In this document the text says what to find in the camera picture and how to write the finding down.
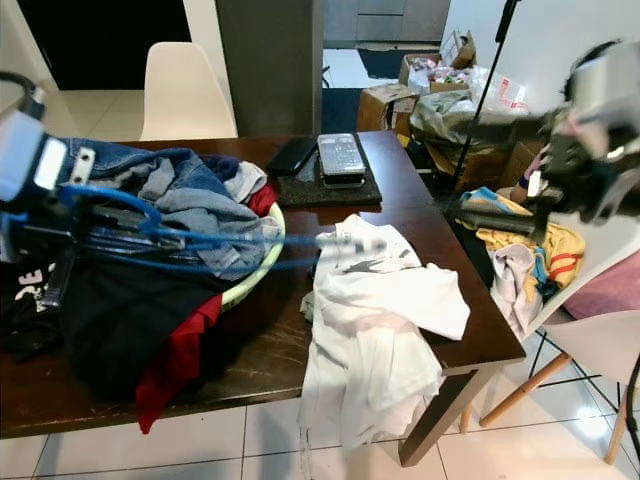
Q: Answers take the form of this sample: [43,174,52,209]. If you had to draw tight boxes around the silver smartphone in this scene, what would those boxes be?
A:
[316,132,369,189]

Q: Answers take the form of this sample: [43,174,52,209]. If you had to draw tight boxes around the yellow striped garment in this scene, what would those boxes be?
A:
[459,187,587,303]

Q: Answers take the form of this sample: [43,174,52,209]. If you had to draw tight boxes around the red garment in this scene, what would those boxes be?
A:
[134,292,224,435]

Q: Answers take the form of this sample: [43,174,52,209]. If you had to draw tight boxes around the black stand pole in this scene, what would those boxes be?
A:
[449,0,522,192]

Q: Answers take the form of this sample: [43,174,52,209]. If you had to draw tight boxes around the black table mat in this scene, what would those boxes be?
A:
[274,159,389,209]

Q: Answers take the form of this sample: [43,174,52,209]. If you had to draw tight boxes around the black wallet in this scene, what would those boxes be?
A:
[264,136,320,179]

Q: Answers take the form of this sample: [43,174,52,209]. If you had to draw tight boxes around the open cardboard box with goods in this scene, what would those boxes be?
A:
[399,29,480,97]

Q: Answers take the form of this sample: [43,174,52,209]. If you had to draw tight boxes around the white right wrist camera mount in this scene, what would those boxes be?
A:
[564,39,640,167]

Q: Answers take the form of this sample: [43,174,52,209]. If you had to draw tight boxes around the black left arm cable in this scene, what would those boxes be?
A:
[0,71,50,120]

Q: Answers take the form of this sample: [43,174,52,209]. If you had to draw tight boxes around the dark navy garment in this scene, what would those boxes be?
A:
[59,254,227,402]

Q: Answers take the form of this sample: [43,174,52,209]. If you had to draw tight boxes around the white chair with wooden legs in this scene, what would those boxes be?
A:
[459,308,640,467]

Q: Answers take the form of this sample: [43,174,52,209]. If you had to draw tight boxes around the black shirt with white print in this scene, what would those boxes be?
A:
[0,258,67,362]

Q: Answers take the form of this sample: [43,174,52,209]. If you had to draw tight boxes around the white shell chair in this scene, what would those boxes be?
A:
[488,212,640,343]

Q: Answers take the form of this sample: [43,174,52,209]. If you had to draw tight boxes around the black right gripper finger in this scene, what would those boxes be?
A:
[449,114,562,142]
[454,204,562,240]

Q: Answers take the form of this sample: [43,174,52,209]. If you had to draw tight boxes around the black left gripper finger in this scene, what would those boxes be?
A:
[74,204,157,227]
[74,231,162,252]

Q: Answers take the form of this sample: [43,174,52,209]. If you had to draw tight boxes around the light green laundry basket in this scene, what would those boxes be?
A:
[219,224,287,312]

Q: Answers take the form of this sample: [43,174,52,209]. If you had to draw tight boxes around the crumpled white shirt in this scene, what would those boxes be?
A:
[297,212,472,452]

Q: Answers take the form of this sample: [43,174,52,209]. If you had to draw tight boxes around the blue plastic hanger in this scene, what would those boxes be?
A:
[59,182,363,278]

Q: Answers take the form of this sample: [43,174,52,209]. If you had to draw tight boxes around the pale grey garment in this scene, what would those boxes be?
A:
[489,244,543,338]

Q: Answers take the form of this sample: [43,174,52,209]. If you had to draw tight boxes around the closed brown cardboard box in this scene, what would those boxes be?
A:
[356,84,422,134]

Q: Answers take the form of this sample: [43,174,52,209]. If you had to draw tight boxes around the cream shell chair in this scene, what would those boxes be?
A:
[139,41,237,142]

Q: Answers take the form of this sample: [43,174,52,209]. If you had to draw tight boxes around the olive plastic bag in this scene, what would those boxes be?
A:
[409,89,503,147]

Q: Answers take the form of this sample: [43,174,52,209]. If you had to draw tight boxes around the blue denim jeans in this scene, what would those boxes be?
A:
[59,139,282,282]

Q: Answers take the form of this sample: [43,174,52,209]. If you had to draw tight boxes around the dark wooden table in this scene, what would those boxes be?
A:
[0,129,527,469]

